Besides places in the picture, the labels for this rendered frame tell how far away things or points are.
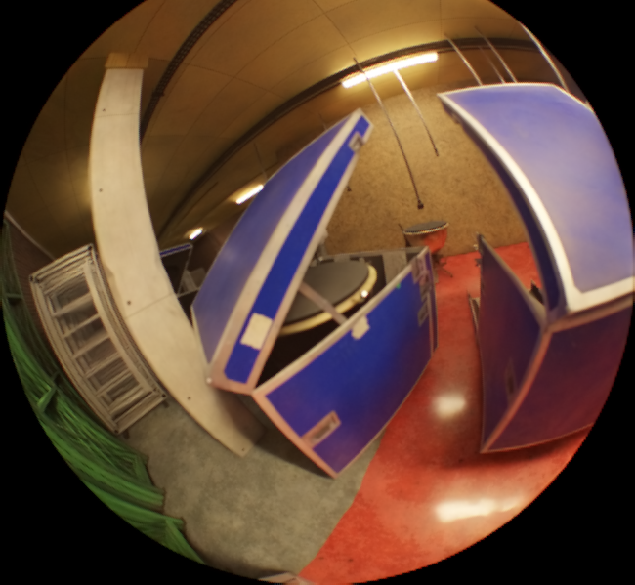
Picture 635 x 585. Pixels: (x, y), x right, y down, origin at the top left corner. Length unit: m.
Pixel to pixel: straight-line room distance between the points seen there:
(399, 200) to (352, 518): 4.04
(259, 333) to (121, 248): 0.89
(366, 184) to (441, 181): 1.42
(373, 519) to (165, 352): 1.38
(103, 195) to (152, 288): 0.58
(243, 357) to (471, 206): 3.88
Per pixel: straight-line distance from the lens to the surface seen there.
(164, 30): 2.15
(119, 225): 1.19
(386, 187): 3.83
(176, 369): 1.20
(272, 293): 0.46
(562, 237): 0.53
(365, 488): 1.31
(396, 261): 1.36
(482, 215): 4.02
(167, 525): 1.76
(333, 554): 1.34
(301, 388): 0.59
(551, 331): 0.58
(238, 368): 0.48
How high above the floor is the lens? 1.28
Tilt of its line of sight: 13 degrees down
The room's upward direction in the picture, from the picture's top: 19 degrees counter-clockwise
